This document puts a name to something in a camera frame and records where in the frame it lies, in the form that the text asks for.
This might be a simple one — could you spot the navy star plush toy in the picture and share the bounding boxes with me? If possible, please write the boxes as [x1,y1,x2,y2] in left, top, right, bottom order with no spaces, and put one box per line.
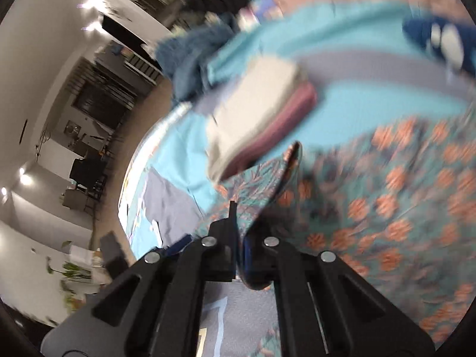
[402,15,475,77]

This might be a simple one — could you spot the potted green plant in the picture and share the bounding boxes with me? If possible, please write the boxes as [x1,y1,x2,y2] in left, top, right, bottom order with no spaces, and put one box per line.
[45,256,98,314]

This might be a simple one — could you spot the teal grey geometric bedspread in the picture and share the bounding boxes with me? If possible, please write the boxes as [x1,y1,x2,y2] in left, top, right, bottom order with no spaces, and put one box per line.
[118,0,476,357]

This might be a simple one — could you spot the black clothes pile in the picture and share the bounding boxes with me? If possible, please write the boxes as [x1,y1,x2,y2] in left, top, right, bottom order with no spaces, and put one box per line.
[178,0,251,27]

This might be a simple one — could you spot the folded white maroon clothes stack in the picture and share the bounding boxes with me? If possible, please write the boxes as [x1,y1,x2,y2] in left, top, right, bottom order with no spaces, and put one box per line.
[206,57,307,183]

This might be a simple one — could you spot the white small shelf rack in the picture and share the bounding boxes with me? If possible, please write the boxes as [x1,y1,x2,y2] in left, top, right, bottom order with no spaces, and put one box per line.
[124,52,162,85]

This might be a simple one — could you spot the blue knitted blanket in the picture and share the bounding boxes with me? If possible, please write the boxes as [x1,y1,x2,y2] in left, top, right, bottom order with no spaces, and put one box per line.
[154,21,237,107]

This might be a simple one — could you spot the teal floral garment orange flowers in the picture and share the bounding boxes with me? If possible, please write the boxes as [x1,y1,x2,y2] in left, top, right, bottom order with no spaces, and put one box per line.
[195,107,475,347]

